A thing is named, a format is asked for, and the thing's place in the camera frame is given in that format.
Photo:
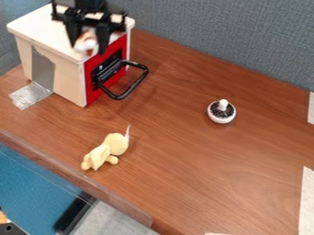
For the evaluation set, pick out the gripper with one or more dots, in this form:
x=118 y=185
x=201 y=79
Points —
x=92 y=12

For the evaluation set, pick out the white and maroon plush doll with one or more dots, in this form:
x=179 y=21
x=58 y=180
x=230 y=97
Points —
x=87 y=44

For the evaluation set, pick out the white cabinet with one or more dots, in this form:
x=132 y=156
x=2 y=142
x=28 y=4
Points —
x=49 y=33

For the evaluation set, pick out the silver tape strip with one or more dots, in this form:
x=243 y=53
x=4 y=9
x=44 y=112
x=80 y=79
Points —
x=39 y=78

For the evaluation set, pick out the yellow plush toy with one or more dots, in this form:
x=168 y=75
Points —
x=107 y=151

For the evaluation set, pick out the white and black toy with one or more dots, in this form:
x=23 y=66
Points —
x=221 y=111

